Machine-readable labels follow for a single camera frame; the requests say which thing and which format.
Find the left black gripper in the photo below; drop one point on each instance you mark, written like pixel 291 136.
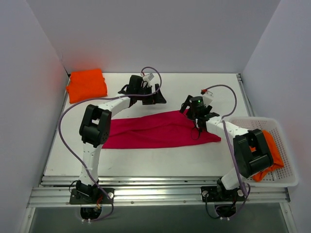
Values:
pixel 152 94

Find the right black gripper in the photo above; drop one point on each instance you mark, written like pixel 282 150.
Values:
pixel 187 107

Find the crimson red t-shirt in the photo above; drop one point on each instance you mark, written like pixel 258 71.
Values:
pixel 163 130

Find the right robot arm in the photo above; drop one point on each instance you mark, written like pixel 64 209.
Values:
pixel 248 148

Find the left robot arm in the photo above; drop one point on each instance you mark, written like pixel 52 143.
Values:
pixel 96 124

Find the folded orange t-shirt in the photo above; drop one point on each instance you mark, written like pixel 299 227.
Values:
pixel 86 84

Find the crumpled orange t-shirt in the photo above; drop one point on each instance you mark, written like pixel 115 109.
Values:
pixel 277 160

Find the white plastic basket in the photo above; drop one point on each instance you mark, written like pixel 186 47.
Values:
pixel 281 177

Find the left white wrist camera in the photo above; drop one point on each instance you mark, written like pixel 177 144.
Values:
pixel 146 80

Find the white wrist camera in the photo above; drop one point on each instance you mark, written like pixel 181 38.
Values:
pixel 207 97
pixel 146 80

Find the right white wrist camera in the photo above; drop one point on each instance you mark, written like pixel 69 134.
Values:
pixel 207 97

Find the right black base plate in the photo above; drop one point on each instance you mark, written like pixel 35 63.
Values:
pixel 215 194

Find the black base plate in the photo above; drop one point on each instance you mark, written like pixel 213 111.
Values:
pixel 97 197
pixel 215 194

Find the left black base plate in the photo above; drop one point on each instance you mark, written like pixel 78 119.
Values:
pixel 97 197

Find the aluminium rail frame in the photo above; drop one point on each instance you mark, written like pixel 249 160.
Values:
pixel 147 177

